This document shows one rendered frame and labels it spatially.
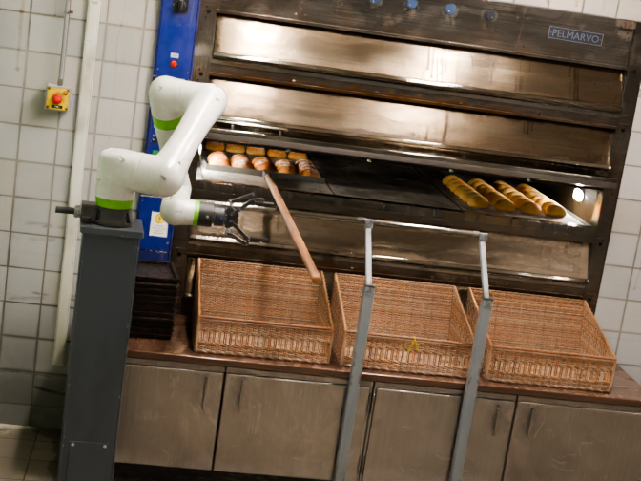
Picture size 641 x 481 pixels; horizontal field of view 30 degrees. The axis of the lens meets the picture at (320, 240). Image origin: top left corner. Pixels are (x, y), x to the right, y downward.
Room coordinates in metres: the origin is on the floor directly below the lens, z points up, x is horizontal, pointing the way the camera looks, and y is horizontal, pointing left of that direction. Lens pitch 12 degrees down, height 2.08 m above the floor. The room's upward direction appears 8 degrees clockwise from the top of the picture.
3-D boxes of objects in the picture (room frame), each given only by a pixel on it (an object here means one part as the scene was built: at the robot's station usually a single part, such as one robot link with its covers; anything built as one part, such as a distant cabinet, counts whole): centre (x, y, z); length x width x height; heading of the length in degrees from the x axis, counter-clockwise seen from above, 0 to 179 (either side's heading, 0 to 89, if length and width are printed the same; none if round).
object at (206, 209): (4.34, 0.43, 1.18); 0.12 x 0.06 x 0.09; 9
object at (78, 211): (3.88, 0.75, 1.23); 0.26 x 0.15 x 0.06; 103
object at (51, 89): (4.90, 1.15, 1.46); 0.10 x 0.07 x 0.10; 99
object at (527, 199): (5.69, -0.83, 1.21); 0.61 x 0.48 x 0.06; 9
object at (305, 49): (5.16, -0.33, 1.80); 1.79 x 0.11 x 0.19; 99
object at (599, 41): (5.19, -0.32, 1.99); 1.80 x 0.08 x 0.21; 99
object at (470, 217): (5.19, -0.32, 1.16); 1.80 x 0.06 x 0.04; 99
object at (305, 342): (4.81, 0.20, 0.72); 0.56 x 0.49 x 0.28; 100
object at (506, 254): (5.16, -0.33, 1.02); 1.79 x 0.11 x 0.19; 99
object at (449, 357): (4.90, -0.39, 0.72); 0.56 x 0.49 x 0.28; 99
